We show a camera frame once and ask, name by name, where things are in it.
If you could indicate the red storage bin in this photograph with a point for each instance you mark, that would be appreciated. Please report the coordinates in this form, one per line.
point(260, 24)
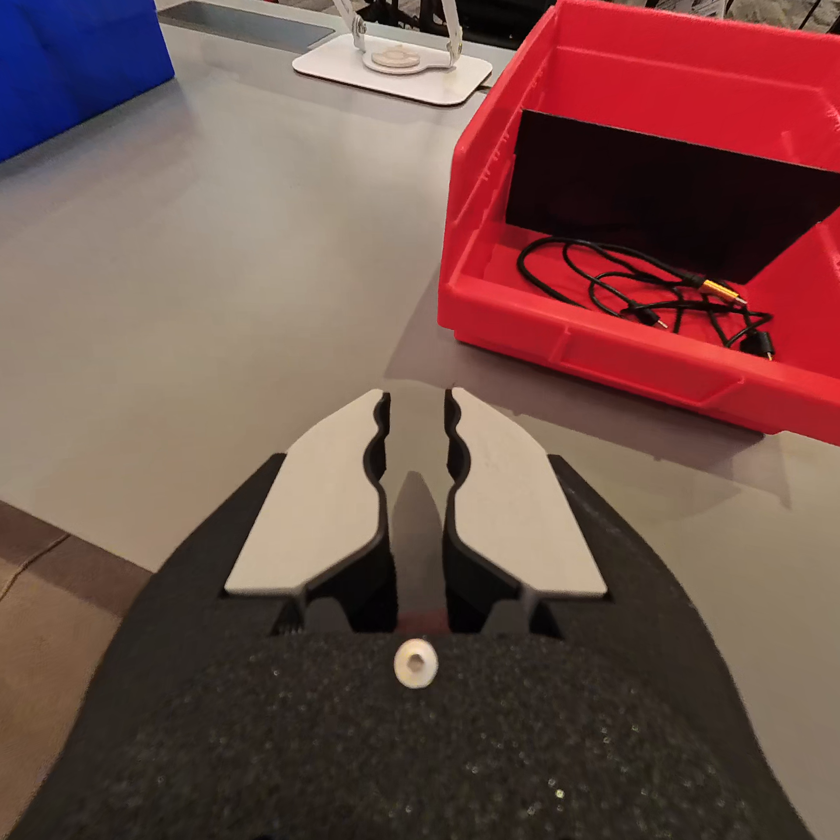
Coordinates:
point(590, 354)

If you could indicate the blue storage bin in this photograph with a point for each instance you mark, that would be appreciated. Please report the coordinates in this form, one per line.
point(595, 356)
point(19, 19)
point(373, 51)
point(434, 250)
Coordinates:
point(65, 65)

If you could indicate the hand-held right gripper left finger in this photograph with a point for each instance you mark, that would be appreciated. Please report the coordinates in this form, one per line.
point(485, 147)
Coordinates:
point(308, 518)

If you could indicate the grey desk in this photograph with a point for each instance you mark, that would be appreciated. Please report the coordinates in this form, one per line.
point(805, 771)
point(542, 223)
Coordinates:
point(229, 262)

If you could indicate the white folding stand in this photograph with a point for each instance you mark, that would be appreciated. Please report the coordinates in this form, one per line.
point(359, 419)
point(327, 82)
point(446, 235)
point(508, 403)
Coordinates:
point(394, 72)

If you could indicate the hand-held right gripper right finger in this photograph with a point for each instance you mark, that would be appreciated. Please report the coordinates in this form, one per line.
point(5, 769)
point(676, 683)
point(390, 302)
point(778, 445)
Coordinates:
point(525, 518)

